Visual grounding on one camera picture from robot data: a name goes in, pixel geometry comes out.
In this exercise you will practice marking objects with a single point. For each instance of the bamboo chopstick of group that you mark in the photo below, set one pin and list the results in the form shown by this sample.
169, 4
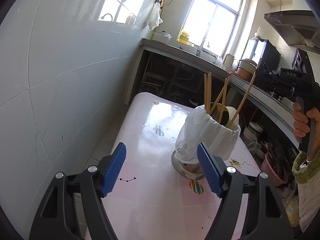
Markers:
231, 121
220, 95
209, 91
223, 99

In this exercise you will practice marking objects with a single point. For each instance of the white rice cooker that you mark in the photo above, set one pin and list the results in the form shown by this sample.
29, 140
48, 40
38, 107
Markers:
161, 36

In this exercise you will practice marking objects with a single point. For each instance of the yellow container on windowsill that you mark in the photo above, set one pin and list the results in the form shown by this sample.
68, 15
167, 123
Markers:
183, 37

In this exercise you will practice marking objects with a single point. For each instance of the white kettle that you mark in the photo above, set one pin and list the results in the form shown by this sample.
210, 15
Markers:
228, 61

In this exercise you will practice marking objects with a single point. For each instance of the range hood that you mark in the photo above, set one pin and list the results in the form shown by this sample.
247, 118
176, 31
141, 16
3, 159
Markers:
298, 28

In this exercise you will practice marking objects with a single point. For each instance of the gas stove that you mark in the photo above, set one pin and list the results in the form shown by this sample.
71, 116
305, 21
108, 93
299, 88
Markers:
280, 96

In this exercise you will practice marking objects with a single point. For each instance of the black appliance on counter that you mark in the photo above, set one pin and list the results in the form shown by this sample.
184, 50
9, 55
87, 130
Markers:
263, 53

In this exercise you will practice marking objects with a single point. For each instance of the concrete kitchen counter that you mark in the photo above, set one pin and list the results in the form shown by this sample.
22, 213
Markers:
279, 113

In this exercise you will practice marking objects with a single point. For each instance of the pink patterned tablecloth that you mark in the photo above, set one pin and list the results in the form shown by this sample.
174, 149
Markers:
150, 199

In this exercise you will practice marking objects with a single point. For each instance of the sink faucet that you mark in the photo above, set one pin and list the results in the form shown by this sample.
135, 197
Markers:
200, 49

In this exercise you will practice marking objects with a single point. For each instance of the pink plastic basin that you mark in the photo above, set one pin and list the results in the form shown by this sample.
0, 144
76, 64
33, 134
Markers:
274, 170

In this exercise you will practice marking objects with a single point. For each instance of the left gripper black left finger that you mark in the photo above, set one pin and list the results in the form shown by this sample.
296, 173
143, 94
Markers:
56, 217

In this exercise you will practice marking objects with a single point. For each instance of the person's right hand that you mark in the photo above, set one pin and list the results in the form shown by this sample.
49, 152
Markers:
301, 122

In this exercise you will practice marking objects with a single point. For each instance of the hanging white plastic bag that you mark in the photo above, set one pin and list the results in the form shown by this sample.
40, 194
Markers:
154, 18

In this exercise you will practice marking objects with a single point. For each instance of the brown clay pot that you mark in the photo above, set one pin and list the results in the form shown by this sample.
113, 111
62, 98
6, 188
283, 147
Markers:
246, 69

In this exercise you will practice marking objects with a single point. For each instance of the right forearm white fleece sleeve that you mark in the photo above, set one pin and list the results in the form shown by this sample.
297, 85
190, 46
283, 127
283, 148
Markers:
306, 175

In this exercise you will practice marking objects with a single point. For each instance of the kitchen window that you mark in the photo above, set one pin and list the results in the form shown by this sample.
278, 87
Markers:
214, 20

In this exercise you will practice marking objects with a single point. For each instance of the steel utensil holder cup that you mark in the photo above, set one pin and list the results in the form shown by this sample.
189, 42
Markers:
194, 171

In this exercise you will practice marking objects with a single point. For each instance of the drain pipes under sink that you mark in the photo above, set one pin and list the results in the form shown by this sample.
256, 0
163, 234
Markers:
167, 77

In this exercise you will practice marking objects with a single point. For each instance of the stack of white bowls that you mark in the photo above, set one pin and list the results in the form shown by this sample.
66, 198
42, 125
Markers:
252, 132

